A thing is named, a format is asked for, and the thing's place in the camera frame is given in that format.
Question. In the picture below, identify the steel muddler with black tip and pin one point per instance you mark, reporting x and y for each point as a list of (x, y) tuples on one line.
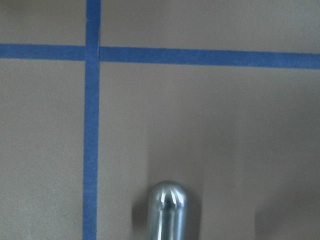
[(167, 211)]

